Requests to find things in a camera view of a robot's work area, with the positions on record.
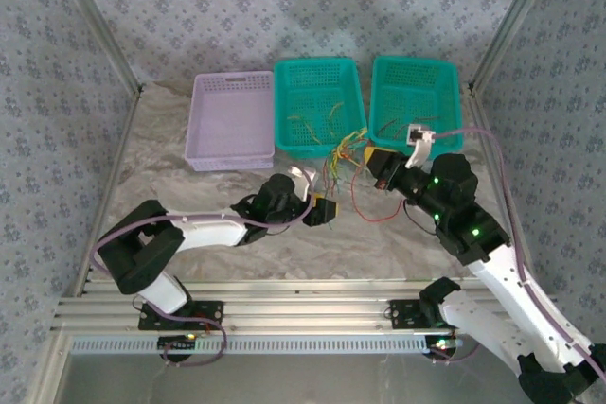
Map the yellow thin cable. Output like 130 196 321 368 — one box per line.
287 114 324 146
328 101 346 138

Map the teal perforated plastic basket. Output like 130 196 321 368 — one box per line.
367 55 464 152
273 57 369 160

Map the lavender perforated plastic basket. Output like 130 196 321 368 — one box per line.
183 70 276 173

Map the small controller board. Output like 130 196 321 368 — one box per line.
424 335 464 354
157 334 199 349

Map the aluminium side rail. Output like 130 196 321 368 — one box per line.
70 89 143 299
466 86 536 277

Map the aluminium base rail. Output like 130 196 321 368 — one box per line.
51 279 558 333

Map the grey slotted cable duct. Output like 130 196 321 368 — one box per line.
69 333 458 356

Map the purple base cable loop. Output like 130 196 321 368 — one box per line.
428 330 484 366
131 294 229 368

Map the aluminium frame post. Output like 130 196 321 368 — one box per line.
46 0 144 96
466 0 567 96

